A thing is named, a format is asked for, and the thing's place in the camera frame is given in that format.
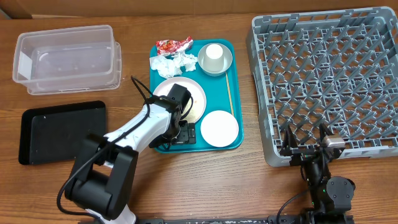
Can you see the wooden chopstick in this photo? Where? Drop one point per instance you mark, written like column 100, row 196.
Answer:
column 229, row 94

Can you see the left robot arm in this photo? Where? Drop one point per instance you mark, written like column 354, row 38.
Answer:
column 101, row 178

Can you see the grey dishwasher rack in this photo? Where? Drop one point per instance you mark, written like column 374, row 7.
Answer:
column 337, row 68

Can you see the large white plate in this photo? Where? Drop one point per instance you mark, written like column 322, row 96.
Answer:
column 197, row 93

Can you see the black rectangular tray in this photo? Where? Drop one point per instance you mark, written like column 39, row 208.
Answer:
column 54, row 133

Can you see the white paper cup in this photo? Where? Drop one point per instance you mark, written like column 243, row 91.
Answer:
column 213, row 60

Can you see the clear plastic bin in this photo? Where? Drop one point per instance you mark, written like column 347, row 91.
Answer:
column 68, row 60

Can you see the red snack wrapper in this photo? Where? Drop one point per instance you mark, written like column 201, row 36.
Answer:
column 172, row 47

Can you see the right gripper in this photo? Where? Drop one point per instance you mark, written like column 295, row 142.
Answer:
column 288, row 148

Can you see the grey bowl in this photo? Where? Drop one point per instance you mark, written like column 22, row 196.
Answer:
column 227, row 56

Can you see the small white plate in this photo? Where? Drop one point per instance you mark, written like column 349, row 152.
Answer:
column 219, row 128

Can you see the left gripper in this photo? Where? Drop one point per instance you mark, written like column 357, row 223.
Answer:
column 188, row 135

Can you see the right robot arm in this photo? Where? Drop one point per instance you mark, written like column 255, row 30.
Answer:
column 331, row 196

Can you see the white tissue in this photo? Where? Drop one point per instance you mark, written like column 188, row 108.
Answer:
column 170, row 67

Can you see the teal serving tray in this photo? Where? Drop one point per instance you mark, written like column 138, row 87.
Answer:
column 216, row 99

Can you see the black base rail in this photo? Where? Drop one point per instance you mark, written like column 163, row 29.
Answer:
column 268, row 220

